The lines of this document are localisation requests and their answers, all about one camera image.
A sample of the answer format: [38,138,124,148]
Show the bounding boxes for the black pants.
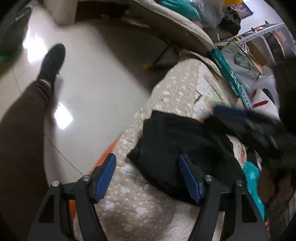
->
[127,110,246,205]

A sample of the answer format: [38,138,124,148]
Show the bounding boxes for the light blue patterned box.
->
[239,85,253,110]

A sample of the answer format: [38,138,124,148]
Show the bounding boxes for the teal star blanket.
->
[243,161,265,220]

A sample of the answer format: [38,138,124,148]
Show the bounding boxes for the grey document bag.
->
[221,42,260,93]

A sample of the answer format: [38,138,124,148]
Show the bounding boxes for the white paper bag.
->
[250,75,280,120]

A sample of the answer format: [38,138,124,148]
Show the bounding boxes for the person leg brown trousers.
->
[1,80,53,240]

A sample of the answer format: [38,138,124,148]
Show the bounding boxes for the green tissue pack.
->
[209,48,241,98]

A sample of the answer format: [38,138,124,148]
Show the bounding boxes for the white metal shelf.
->
[236,23,295,68]

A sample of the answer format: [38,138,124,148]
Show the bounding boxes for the heart pattern quilt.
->
[95,51,246,240]

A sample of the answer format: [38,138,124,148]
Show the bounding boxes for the beige cushion pad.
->
[128,1,214,55]

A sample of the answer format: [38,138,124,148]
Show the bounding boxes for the clear plastic bag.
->
[188,0,224,28]

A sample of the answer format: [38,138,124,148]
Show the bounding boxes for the teal plush towel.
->
[157,0,203,23]

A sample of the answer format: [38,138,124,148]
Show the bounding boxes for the black shoe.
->
[37,43,66,85]

